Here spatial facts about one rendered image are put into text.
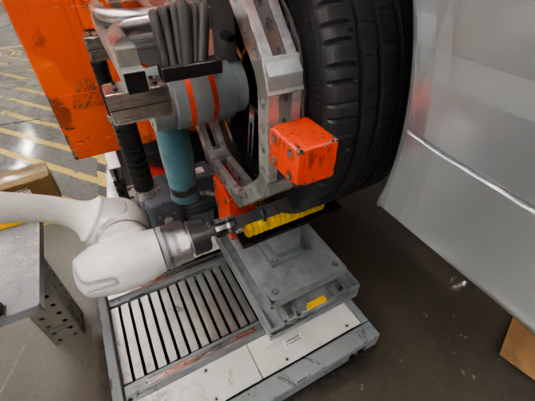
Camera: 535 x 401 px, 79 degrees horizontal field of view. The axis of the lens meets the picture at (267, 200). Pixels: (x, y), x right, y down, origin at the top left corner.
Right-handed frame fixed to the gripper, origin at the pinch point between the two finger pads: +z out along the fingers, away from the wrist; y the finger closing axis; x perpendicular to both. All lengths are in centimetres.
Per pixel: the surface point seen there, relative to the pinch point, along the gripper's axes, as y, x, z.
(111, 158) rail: -76, 41, -32
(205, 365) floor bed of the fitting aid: -39, -40, -24
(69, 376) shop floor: -60, -30, -65
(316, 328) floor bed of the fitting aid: -35, -44, 13
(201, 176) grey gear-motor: -49, 19, -4
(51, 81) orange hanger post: -35, 56, -39
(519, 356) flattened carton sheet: -13, -76, 71
